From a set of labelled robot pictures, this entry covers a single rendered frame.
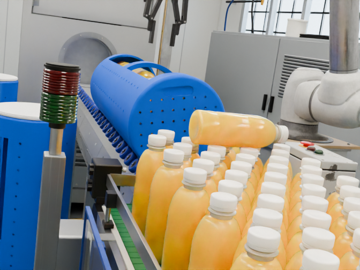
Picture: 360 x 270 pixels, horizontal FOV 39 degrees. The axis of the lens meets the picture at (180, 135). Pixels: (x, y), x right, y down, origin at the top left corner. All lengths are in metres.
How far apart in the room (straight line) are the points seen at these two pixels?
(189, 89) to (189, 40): 5.71
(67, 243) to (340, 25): 1.18
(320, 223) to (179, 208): 0.24
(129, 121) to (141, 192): 0.33
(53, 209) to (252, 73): 3.23
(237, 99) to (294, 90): 2.19
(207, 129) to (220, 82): 3.43
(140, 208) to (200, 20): 6.15
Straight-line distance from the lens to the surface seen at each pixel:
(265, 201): 0.75
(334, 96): 1.89
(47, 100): 0.89
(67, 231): 1.23
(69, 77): 0.88
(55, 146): 0.92
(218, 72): 4.51
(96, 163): 1.28
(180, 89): 1.40
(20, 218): 1.71
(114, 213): 1.24
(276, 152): 1.12
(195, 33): 7.14
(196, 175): 0.83
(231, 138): 1.07
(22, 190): 1.68
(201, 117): 1.05
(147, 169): 1.07
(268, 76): 3.86
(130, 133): 1.38
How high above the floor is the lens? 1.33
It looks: 11 degrees down
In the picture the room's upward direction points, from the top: 8 degrees clockwise
